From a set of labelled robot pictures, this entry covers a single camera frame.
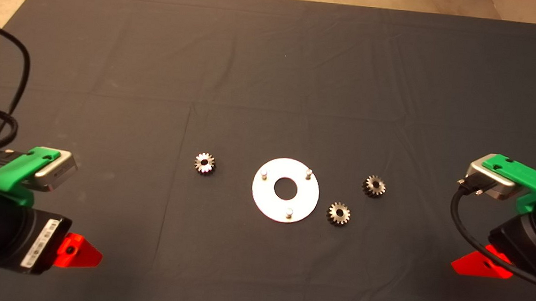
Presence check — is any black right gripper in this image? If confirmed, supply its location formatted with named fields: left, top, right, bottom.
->
left=450, top=206, right=536, bottom=283

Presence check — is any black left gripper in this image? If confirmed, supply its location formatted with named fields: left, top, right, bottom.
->
left=5, top=205, right=107, bottom=281

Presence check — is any small steel planetary gear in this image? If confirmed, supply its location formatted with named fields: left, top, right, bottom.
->
left=193, top=152, right=217, bottom=176
left=362, top=174, right=388, bottom=199
left=326, top=201, right=352, bottom=228

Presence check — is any white round pegged plate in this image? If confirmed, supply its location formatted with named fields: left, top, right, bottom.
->
left=249, top=155, right=322, bottom=226

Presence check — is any dark grey table cloth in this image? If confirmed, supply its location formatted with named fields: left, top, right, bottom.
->
left=0, top=0, right=536, bottom=301

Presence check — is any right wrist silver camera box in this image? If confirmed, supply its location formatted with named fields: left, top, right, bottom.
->
left=465, top=158, right=527, bottom=202

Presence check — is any right wrist green camera mount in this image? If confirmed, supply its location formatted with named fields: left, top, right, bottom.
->
left=479, top=154, right=536, bottom=215

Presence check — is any wrist green camera mount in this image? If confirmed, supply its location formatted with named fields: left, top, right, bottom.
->
left=0, top=143, right=61, bottom=210
left=479, top=154, right=536, bottom=215

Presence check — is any left wrist green camera mount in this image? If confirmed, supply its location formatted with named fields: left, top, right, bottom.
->
left=0, top=143, right=61, bottom=210

